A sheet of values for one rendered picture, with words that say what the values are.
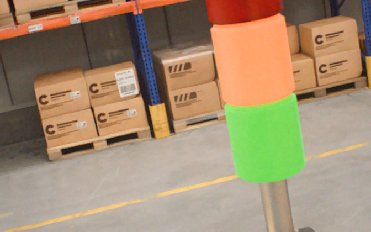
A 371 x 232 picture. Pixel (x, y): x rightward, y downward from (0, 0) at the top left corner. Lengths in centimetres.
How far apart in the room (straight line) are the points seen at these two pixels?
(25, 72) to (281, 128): 899
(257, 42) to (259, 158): 8
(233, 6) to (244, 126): 8
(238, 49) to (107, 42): 896
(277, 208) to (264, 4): 15
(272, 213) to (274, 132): 7
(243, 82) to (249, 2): 5
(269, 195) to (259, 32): 12
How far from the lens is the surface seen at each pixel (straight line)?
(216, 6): 46
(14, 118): 944
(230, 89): 47
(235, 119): 48
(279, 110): 47
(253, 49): 46
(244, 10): 45
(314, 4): 1001
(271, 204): 51
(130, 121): 829
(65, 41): 938
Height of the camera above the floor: 234
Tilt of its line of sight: 15 degrees down
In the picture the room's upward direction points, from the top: 11 degrees counter-clockwise
